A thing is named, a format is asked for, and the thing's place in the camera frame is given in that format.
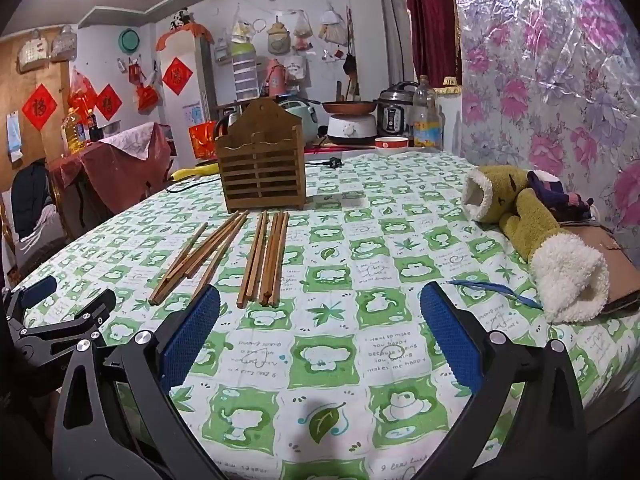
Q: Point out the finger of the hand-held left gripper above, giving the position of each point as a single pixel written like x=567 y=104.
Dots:
x=39 y=291
x=92 y=307

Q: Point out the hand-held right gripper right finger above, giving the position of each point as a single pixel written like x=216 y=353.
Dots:
x=450 y=335

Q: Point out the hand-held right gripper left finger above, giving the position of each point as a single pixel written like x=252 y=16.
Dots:
x=190 y=332

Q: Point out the row of wooden chopsticks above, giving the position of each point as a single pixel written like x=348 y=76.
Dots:
x=275 y=255

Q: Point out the wooden chopstick holder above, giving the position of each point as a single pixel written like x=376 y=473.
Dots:
x=260 y=175

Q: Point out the dark jacket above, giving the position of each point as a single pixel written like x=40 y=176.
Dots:
x=32 y=195

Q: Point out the green printed tablecloth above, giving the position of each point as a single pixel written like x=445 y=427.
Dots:
x=350 y=260

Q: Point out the red cloth covered table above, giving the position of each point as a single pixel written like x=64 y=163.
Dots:
x=120 y=165

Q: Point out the blue white hanging packet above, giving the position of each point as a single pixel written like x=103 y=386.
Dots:
x=14 y=137

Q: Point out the yellow cooking oil bottle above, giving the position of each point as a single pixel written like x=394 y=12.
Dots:
x=73 y=135

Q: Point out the yellow cloth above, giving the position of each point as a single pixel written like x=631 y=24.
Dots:
x=195 y=172

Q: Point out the dark sauce bottle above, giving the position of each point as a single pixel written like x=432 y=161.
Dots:
x=92 y=127

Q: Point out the purple striped knit cloth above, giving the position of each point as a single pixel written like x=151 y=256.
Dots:
x=550 y=190

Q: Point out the brown cardboard piece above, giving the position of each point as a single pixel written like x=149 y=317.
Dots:
x=615 y=260

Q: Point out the red diamond paper decoration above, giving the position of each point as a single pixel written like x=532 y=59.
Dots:
x=108 y=102
x=177 y=76
x=39 y=107

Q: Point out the red gift bag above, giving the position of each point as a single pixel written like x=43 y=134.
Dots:
x=202 y=141

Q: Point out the red white bowl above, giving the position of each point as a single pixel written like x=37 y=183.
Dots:
x=391 y=146

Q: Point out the red plastic bag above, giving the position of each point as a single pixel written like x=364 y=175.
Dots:
x=82 y=92

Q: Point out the black power plug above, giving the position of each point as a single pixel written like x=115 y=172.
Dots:
x=330 y=163

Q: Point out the steel electric kettle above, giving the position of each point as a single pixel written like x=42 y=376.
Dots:
x=222 y=125

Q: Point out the clear plastic oil bottle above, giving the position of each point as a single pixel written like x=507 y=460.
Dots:
x=427 y=125

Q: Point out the silver black pressure cooker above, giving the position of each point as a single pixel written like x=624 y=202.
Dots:
x=395 y=110

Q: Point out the beige hanging handbag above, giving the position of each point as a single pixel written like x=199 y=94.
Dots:
x=34 y=55

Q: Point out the light green rice cooker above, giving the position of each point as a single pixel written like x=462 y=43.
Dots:
x=310 y=120

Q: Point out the grey hanging handbag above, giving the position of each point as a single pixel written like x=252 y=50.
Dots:
x=63 y=45

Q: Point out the brown frying pan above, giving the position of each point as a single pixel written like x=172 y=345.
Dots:
x=350 y=106

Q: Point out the white refrigerator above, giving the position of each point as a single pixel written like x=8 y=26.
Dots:
x=200 y=80

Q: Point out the clear plastic drawer tower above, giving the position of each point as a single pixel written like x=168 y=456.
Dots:
x=245 y=80

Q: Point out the pink thermos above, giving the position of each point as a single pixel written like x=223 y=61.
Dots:
x=274 y=80

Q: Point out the green round basin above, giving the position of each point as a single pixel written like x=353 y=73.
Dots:
x=129 y=40

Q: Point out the orange red cloth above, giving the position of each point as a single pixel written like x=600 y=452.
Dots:
x=180 y=35

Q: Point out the green lidded container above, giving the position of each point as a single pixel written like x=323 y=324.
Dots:
x=242 y=50

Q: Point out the panda plush toy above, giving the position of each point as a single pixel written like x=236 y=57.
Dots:
x=181 y=19

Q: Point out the beige hanging pouch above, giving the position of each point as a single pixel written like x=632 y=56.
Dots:
x=278 y=37

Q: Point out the dark red curtain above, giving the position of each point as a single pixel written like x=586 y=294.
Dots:
x=430 y=20

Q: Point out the clear hanging plastic bag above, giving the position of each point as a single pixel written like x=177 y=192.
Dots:
x=302 y=35

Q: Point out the white hanging plastic bag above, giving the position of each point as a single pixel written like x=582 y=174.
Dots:
x=332 y=27

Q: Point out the floral plastic wall sheet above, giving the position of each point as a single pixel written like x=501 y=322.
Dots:
x=550 y=60

